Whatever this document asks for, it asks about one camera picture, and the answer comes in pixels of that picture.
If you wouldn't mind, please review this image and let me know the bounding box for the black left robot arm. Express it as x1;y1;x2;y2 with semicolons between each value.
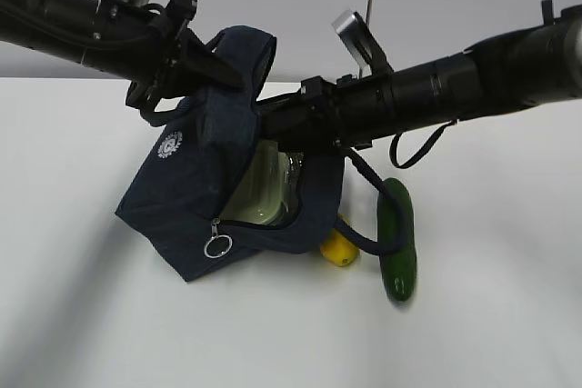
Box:
1;0;243;111

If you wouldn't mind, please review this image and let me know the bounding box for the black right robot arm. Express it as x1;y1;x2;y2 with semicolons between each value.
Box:
257;0;581;152

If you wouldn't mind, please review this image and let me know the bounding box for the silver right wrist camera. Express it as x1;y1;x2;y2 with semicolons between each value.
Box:
332;10;391;75

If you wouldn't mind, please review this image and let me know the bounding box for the green lidded glass container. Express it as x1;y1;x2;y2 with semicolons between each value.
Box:
220;140;304;225

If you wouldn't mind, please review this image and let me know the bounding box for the dark blue lunch bag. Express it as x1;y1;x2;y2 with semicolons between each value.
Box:
114;26;406;284

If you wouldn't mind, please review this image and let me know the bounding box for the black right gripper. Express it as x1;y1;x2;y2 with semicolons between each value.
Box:
256;75;364;153

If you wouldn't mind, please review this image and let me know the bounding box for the green cucumber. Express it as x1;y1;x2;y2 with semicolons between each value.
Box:
376;177;417;304

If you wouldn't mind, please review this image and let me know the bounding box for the yellow lemon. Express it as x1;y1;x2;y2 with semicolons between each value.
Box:
319;228;360;267

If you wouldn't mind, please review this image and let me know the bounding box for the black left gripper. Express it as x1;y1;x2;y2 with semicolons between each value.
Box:
81;0;244;109

